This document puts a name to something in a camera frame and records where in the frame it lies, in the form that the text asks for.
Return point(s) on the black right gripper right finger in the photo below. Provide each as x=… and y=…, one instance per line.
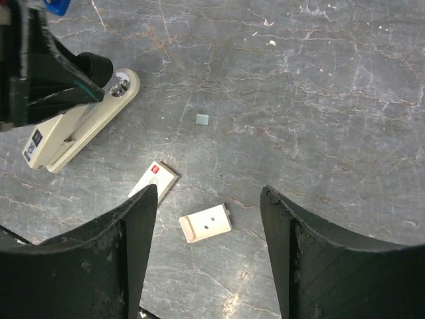
x=322, y=270

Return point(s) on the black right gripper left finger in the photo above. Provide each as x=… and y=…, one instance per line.
x=96, y=270

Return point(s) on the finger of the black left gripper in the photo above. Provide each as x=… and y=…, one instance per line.
x=51, y=81

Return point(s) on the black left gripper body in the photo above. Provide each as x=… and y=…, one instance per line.
x=11, y=31

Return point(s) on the beige stapler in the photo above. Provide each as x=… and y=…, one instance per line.
x=56, y=141

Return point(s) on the blue stapler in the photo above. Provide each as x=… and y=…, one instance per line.
x=57, y=7

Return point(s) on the small staple strip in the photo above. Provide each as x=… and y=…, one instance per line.
x=202, y=119

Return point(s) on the staple box with red label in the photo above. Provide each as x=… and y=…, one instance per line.
x=157, y=174

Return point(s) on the white staple box tray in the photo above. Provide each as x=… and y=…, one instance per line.
x=206, y=223

